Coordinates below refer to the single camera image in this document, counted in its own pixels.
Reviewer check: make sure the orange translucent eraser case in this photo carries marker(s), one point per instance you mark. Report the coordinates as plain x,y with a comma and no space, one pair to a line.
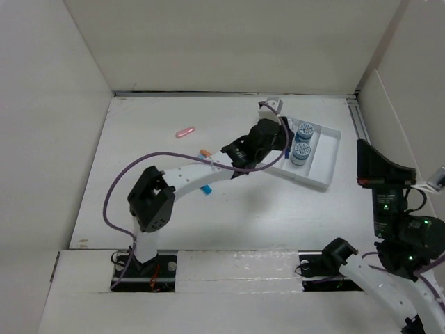
205,153

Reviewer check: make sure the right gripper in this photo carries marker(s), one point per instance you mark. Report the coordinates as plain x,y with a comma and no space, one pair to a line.
373,170

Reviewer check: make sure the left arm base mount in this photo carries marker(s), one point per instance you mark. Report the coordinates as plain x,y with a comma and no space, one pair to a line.
156,276

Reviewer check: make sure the pink translucent eraser case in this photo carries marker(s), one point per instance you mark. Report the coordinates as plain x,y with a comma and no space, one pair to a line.
184,132

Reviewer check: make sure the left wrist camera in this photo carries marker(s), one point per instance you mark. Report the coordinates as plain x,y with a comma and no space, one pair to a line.
272,105

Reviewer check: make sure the black highlighter blue cap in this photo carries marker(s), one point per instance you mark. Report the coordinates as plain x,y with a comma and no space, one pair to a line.
206,189

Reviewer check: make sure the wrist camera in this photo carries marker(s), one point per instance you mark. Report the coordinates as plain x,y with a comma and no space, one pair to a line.
435,184
272,105

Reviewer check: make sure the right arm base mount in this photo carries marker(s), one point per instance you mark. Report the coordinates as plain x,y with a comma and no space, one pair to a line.
319,277

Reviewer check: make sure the blue white tape roll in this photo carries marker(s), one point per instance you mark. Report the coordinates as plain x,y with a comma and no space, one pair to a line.
300,153
304,132

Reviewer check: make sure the white divided organizer tray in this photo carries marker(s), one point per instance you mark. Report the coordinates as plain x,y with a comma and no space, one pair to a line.
312,155

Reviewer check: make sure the aluminium rail right edge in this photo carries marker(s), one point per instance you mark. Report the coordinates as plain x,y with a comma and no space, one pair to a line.
358,120

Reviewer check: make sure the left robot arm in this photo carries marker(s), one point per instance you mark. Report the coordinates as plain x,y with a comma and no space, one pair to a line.
152,198

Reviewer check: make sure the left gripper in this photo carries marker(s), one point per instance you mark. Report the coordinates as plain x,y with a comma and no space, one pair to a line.
281,136

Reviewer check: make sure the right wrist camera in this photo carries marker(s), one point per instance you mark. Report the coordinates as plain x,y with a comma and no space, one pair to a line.
435,184

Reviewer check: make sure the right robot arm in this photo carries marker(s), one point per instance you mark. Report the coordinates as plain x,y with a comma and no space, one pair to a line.
408,247

